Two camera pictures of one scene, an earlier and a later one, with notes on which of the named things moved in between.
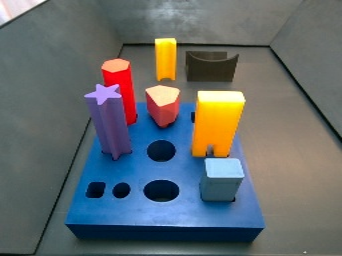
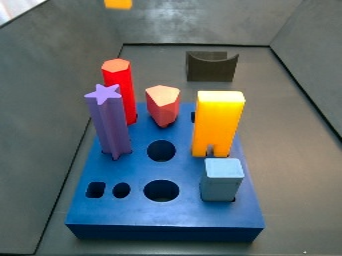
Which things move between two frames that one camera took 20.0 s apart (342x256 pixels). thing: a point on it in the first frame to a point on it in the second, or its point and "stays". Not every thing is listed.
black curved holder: (210, 66) stays
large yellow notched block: (218, 115) stays
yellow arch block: (166, 56) to (118, 4)
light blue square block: (219, 185) stays
